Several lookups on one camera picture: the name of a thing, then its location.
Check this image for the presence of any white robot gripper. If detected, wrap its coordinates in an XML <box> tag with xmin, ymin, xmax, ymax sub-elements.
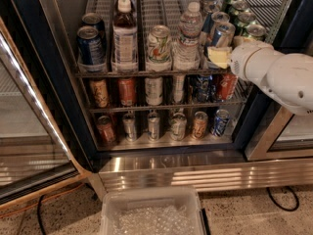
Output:
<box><xmin>207</xmin><ymin>36</ymin><xmax>283</xmax><ymax>85</ymax></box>

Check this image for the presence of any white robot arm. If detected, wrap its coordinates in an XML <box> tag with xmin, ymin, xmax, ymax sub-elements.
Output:
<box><xmin>207</xmin><ymin>40</ymin><xmax>313</xmax><ymax>116</ymax></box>

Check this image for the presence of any front green soda can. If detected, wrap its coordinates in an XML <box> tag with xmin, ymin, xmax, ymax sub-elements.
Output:
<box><xmin>243</xmin><ymin>24</ymin><xmax>266</xmax><ymax>41</ymax></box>

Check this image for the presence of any red orange middle can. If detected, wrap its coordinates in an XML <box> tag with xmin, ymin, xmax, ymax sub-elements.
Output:
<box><xmin>216</xmin><ymin>73</ymin><xmax>238</xmax><ymax>101</ymax></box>

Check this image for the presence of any blue patterned middle can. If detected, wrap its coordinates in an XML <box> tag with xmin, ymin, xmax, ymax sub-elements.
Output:
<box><xmin>192</xmin><ymin>74</ymin><xmax>212</xmax><ymax>103</ymax></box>

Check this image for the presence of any slim white middle can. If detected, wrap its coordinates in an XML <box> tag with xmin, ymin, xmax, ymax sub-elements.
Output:
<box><xmin>173</xmin><ymin>75</ymin><xmax>185</xmax><ymax>103</ymax></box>

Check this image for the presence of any blue bottom shelf can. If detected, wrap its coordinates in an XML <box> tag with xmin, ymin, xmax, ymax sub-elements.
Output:
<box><xmin>210</xmin><ymin>109</ymin><xmax>230</xmax><ymax>137</ymax></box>

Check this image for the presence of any white green patterned can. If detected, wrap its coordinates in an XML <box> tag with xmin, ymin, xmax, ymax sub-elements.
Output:
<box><xmin>148</xmin><ymin>24</ymin><xmax>170</xmax><ymax>63</ymax></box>

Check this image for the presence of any tan bottom shelf can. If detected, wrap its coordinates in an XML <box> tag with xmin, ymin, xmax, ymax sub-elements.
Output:
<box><xmin>192</xmin><ymin>111</ymin><xmax>208</xmax><ymax>139</ymax></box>

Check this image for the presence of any tan shelf can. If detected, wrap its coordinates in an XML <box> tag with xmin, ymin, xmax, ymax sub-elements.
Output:
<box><xmin>90</xmin><ymin>79</ymin><xmax>109</xmax><ymax>108</ymax></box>
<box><xmin>192</xmin><ymin>111</ymin><xmax>208</xmax><ymax>139</ymax></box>

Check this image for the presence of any white middle shelf can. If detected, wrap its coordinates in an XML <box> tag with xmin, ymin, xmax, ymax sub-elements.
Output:
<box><xmin>145</xmin><ymin>76</ymin><xmax>163</xmax><ymax>106</ymax></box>

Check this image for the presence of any white shelf can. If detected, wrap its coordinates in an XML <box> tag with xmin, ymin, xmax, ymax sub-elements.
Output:
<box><xmin>145</xmin><ymin>76</ymin><xmax>163</xmax><ymax>106</ymax></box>
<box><xmin>170</xmin><ymin>113</ymin><xmax>187</xmax><ymax>141</ymax></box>

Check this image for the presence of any white bottom shelf can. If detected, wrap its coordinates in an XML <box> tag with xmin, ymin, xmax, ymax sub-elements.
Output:
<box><xmin>170</xmin><ymin>113</ymin><xmax>187</xmax><ymax>141</ymax></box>

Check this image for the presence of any closed right fridge door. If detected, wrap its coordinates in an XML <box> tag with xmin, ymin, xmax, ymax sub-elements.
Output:
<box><xmin>246</xmin><ymin>23</ymin><xmax>313</xmax><ymax>161</ymax></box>

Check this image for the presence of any silver bottom can centre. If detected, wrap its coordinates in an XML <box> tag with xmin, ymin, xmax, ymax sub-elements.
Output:
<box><xmin>148</xmin><ymin>112</ymin><xmax>160</xmax><ymax>141</ymax></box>

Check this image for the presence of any silver can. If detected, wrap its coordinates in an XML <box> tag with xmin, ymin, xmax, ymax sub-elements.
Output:
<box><xmin>148</xmin><ymin>112</ymin><xmax>160</xmax><ymax>141</ymax></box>
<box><xmin>122</xmin><ymin>113</ymin><xmax>137</xmax><ymax>142</ymax></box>

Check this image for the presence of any steel drinks fridge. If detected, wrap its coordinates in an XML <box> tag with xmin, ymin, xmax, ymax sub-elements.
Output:
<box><xmin>0</xmin><ymin>0</ymin><xmax>313</xmax><ymax>195</ymax></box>

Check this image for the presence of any orange middle shelf can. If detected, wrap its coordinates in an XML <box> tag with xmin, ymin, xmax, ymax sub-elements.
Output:
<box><xmin>117</xmin><ymin>77</ymin><xmax>136</xmax><ymax>106</ymax></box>

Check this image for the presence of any orange shelf can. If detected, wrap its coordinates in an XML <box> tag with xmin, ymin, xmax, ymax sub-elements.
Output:
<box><xmin>97</xmin><ymin>116</ymin><xmax>116</xmax><ymax>143</ymax></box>
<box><xmin>117</xmin><ymin>77</ymin><xmax>136</xmax><ymax>106</ymax></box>

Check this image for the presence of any silver bottom can left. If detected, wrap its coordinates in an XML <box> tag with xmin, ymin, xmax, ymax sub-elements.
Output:
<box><xmin>122</xmin><ymin>113</ymin><xmax>137</xmax><ymax>142</ymax></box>

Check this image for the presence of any tan middle shelf can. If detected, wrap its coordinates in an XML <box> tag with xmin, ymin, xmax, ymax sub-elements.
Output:
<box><xmin>90</xmin><ymin>79</ymin><xmax>109</xmax><ymax>108</ymax></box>

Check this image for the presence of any front blue pepsi can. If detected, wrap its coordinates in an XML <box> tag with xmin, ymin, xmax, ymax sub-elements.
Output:
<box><xmin>76</xmin><ymin>25</ymin><xmax>105</xmax><ymax>66</ymax></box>

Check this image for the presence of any blue pepsi can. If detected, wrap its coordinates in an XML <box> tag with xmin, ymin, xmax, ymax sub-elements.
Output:
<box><xmin>76</xmin><ymin>25</ymin><xmax>105</xmax><ymax>66</ymax></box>
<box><xmin>81</xmin><ymin>13</ymin><xmax>107</xmax><ymax>51</ymax></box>

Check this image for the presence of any rear blue pepsi can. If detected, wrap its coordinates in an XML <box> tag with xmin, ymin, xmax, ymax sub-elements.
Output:
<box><xmin>81</xmin><ymin>13</ymin><xmax>107</xmax><ymax>51</ymax></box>

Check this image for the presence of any orange bottom shelf can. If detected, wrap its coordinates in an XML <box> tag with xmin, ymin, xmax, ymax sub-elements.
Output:
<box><xmin>97</xmin><ymin>116</ymin><xmax>116</xmax><ymax>143</ymax></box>

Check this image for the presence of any open glass fridge door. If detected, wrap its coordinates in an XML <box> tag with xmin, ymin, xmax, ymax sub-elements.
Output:
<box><xmin>0</xmin><ymin>18</ymin><xmax>91</xmax><ymax>210</ymax></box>

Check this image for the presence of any front clear water bottle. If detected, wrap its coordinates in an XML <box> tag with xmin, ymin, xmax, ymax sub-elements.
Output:
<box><xmin>174</xmin><ymin>2</ymin><xmax>202</xmax><ymax>71</ymax></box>

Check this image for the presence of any front brown tea bottle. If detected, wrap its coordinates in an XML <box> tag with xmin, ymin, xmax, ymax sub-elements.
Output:
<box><xmin>112</xmin><ymin>0</ymin><xmax>137</xmax><ymax>71</ymax></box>

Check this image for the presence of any clear plastic bin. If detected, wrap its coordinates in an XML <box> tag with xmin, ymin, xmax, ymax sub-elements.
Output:
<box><xmin>99</xmin><ymin>187</ymin><xmax>206</xmax><ymax>235</ymax></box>

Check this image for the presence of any black cable right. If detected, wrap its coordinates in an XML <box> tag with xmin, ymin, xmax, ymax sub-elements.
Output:
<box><xmin>266</xmin><ymin>185</ymin><xmax>300</xmax><ymax>212</ymax></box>

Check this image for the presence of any black cable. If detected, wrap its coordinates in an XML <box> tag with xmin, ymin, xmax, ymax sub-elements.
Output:
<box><xmin>36</xmin><ymin>193</ymin><xmax>50</xmax><ymax>235</ymax></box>
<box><xmin>266</xmin><ymin>185</ymin><xmax>300</xmax><ymax>212</ymax></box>

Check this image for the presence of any orange cable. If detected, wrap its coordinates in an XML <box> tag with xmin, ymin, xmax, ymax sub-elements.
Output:
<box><xmin>0</xmin><ymin>182</ymin><xmax>85</xmax><ymax>219</ymax></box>

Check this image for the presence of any black cable left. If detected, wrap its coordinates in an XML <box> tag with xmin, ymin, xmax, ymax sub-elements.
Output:
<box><xmin>36</xmin><ymin>193</ymin><xmax>50</xmax><ymax>235</ymax></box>

